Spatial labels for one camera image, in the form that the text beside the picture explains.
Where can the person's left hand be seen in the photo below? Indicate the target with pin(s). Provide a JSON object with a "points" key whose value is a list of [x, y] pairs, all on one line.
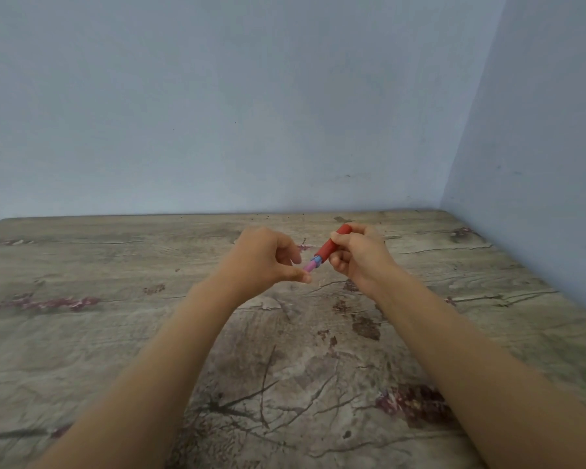
{"points": [[254, 261]]}

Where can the person's right hand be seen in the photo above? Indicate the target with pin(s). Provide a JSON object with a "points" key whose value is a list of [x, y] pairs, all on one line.
{"points": [[366, 256]]}

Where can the person's left thumb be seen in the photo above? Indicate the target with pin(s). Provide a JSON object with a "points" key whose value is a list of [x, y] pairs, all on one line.
{"points": [[293, 274]]}

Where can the person's right thumb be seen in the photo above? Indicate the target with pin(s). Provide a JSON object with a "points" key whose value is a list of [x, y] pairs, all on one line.
{"points": [[354, 238]]}

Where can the red tube with pink tip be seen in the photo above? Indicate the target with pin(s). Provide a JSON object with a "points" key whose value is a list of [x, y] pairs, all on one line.
{"points": [[328, 248]]}

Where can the person's left forearm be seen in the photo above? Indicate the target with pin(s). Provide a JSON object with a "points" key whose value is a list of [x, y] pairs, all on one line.
{"points": [[156, 380]]}

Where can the person's right forearm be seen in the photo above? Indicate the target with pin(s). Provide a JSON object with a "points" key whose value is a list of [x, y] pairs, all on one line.
{"points": [[478, 376]]}

